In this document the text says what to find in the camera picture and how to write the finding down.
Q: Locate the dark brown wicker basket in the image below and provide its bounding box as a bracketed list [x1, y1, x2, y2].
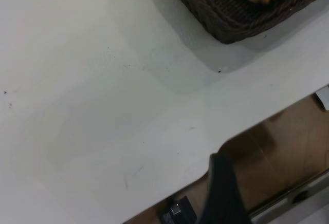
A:
[168, 0, 329, 45]

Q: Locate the aluminium frame rail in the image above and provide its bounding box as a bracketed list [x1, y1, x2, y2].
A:
[248, 167, 329, 221]

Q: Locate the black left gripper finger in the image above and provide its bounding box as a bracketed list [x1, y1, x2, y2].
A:
[196, 153, 251, 224]

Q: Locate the black box with label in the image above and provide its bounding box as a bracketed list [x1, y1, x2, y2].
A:
[161, 195, 198, 224]

